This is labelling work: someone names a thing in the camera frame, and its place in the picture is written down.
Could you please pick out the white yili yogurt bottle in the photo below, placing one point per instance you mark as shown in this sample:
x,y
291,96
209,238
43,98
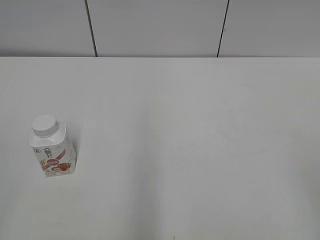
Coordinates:
x,y
56,153

